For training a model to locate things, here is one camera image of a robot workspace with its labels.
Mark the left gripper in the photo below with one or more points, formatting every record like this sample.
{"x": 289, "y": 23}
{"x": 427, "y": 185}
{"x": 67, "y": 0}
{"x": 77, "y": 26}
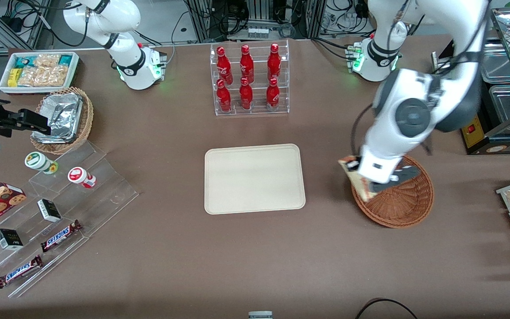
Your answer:
{"x": 355, "y": 166}

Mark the triangular sandwich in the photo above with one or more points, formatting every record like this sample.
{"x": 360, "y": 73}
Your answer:
{"x": 361, "y": 186}

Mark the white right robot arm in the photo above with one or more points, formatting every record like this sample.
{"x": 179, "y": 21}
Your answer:
{"x": 135, "y": 71}

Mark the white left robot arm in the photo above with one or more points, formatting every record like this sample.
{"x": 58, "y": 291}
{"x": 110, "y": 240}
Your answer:
{"x": 410, "y": 115}

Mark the round brown wicker basket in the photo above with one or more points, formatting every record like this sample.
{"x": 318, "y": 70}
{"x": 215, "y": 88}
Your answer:
{"x": 405, "y": 208}

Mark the oval tan wicker basket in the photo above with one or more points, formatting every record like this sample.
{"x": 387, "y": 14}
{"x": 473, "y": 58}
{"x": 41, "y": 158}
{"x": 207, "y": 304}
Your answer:
{"x": 87, "y": 117}

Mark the cream rectangular tray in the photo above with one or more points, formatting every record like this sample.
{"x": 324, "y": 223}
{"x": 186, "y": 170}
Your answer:
{"x": 255, "y": 179}

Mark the green lid yogurt bottle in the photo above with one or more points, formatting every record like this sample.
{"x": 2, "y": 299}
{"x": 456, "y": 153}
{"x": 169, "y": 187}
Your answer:
{"x": 38, "y": 161}

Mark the silver foil container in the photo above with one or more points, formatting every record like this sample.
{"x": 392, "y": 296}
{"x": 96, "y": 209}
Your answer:
{"x": 62, "y": 115}

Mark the yellow snack packet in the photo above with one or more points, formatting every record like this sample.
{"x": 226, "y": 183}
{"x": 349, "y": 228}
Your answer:
{"x": 13, "y": 77}

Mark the large clear cracker bag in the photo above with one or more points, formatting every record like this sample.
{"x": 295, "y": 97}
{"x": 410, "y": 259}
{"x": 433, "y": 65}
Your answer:
{"x": 42, "y": 76}

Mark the green snack packet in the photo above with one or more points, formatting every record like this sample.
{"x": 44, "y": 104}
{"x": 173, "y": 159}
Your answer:
{"x": 23, "y": 61}

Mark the small clear cracker bag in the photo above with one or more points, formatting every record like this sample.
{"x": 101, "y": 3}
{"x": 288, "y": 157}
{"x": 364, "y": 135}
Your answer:
{"x": 47, "y": 60}

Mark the red lid yogurt bottle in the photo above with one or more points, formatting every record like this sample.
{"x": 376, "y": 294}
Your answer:
{"x": 79, "y": 176}

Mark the teal snack packet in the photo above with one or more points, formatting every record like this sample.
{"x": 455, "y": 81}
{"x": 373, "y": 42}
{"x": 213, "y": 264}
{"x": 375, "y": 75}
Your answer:
{"x": 65, "y": 60}

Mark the white snack bin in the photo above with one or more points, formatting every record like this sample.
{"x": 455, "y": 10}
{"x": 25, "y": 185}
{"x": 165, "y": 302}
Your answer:
{"x": 74, "y": 66}

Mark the small black box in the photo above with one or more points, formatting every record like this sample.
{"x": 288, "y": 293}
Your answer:
{"x": 9, "y": 239}
{"x": 49, "y": 210}

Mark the clear acrylic bottle rack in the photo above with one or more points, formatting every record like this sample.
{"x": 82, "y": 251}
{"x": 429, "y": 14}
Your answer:
{"x": 281, "y": 95}

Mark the red cola bottle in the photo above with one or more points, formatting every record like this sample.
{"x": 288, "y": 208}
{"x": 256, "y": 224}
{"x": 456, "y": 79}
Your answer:
{"x": 246, "y": 96}
{"x": 274, "y": 63}
{"x": 272, "y": 96}
{"x": 246, "y": 65}
{"x": 224, "y": 98}
{"x": 224, "y": 66}

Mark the clear acrylic stepped display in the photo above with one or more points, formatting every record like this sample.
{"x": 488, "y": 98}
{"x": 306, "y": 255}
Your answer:
{"x": 104, "y": 195}

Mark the Snickers chocolate bar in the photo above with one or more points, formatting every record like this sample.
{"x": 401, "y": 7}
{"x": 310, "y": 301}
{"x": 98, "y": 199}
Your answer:
{"x": 19, "y": 271}
{"x": 60, "y": 236}

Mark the yellow control box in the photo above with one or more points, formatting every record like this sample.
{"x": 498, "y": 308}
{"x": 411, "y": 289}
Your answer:
{"x": 474, "y": 133}

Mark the white power strip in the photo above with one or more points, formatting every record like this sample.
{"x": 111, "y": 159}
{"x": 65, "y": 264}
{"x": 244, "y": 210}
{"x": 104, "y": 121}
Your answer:
{"x": 258, "y": 33}

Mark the small grey device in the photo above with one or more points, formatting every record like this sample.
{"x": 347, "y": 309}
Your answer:
{"x": 260, "y": 315}

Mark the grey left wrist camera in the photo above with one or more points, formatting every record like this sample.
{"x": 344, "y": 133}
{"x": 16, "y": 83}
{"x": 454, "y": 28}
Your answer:
{"x": 403, "y": 176}

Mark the aluminium frame rack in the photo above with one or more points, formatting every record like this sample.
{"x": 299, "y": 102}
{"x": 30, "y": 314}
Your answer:
{"x": 202, "y": 20}

